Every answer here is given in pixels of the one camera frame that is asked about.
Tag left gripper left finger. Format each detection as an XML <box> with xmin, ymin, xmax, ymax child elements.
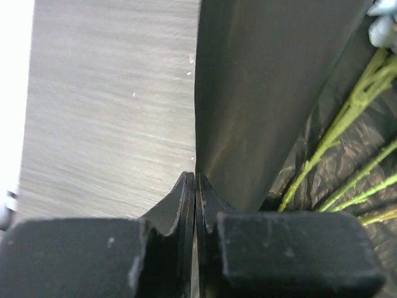
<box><xmin>139</xmin><ymin>172</ymin><xmax>194</xmax><ymax>297</ymax></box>

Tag artificial flower bouquet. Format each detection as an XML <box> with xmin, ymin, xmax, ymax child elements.
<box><xmin>267</xmin><ymin>1</ymin><xmax>396</xmax><ymax>233</ymax></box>

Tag black wrapping paper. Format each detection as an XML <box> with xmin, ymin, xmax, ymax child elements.
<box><xmin>194</xmin><ymin>0</ymin><xmax>397</xmax><ymax>298</ymax></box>

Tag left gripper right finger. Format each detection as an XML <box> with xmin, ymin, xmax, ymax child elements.
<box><xmin>195</xmin><ymin>174</ymin><xmax>241</xmax><ymax>297</ymax></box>

